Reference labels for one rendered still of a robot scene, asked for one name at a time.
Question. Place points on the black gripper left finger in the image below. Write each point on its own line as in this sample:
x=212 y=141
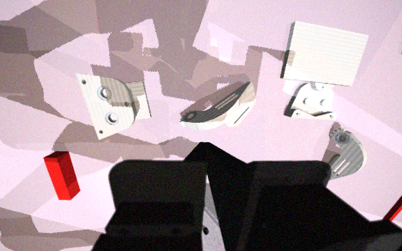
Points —
x=163 y=181

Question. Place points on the red rectangular block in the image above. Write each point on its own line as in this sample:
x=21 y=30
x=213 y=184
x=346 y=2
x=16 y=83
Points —
x=62 y=174

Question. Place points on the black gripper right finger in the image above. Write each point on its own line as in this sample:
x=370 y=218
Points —
x=236 y=185

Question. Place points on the red flat bar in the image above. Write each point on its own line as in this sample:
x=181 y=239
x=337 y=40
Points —
x=394 y=211

